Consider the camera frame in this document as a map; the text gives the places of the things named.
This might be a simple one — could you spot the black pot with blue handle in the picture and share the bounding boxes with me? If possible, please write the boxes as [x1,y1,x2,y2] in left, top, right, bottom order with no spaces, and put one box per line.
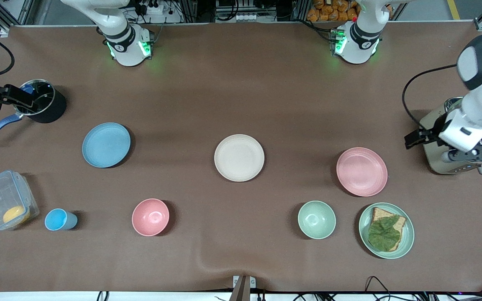
[0,79,67,144]

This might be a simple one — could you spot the blue plate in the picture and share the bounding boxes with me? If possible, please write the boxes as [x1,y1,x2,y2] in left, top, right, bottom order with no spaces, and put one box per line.
[82,122,131,168]

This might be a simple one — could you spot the beige chrome toaster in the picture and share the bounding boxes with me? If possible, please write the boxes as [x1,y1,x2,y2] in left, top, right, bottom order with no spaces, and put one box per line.
[419,97,482,175]

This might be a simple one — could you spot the green bowl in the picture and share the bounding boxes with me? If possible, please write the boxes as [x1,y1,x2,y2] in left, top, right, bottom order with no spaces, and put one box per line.
[298,201,336,240]

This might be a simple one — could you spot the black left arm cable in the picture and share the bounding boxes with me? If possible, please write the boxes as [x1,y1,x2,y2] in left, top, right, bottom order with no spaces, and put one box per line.
[402,64,459,128]

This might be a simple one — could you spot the pink plate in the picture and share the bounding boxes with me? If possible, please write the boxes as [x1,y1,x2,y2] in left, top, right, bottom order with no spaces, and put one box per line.
[336,147,388,197]

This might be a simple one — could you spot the green plate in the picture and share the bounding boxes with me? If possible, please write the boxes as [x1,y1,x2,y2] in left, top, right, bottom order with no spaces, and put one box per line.
[359,202,415,260]

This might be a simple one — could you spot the white power strip with plugs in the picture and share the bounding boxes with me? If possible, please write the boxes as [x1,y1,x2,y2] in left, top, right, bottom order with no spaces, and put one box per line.
[138,2,165,15]

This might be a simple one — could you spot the brown bread slice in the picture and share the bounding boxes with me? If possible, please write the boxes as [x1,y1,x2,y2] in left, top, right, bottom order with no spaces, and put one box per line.
[371,207,407,251]

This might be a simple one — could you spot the blue cup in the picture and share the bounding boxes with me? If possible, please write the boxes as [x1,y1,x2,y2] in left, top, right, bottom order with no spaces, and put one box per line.
[44,208,78,231]

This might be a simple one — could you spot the pink bowl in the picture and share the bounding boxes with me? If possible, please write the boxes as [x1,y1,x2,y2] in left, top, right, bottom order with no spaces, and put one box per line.
[132,198,170,237]

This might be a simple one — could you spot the black floor cable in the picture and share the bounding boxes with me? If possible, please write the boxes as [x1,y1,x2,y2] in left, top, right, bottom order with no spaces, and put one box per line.
[364,276,394,295]

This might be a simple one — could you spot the brown table cloth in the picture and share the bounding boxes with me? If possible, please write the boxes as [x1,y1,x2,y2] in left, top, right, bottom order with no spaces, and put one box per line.
[0,23,482,292]

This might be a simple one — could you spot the orange round food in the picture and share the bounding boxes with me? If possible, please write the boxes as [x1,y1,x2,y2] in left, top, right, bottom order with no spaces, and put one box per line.
[3,206,30,225]

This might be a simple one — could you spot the glass lid with blue knob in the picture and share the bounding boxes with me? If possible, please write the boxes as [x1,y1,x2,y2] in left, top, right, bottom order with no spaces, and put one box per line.
[14,79,55,116]

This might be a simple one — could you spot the beige plate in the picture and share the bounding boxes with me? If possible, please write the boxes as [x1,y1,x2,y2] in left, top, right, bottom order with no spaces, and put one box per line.
[214,134,265,182]

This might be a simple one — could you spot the green lettuce leaf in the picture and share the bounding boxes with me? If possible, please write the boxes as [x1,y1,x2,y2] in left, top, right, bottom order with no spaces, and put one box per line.
[368,215,401,252]

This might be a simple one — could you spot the orange snack bags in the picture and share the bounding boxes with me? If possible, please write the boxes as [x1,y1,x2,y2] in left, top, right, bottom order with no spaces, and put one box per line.
[307,0,359,22]

